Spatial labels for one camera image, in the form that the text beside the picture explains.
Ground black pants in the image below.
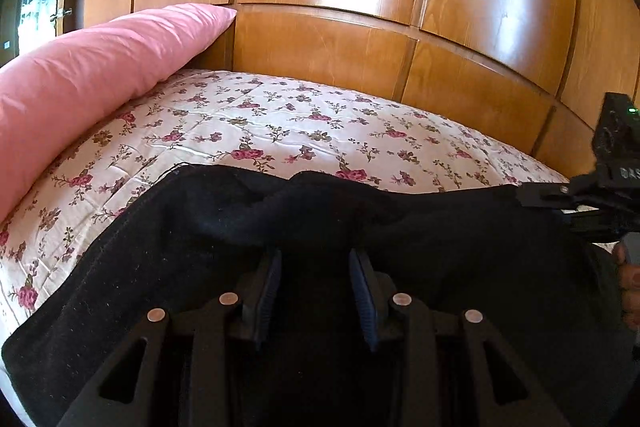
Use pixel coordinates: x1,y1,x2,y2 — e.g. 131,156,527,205
2,166,639,426

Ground person's right hand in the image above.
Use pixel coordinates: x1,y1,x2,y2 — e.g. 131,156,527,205
612,242,640,333

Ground wooden wardrobe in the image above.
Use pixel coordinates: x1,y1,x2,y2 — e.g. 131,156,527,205
56,0,640,180

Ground floral bedspread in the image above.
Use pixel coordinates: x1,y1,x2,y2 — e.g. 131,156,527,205
0,68,572,417

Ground pink pillow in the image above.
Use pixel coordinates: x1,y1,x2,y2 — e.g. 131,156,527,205
1,3,236,217

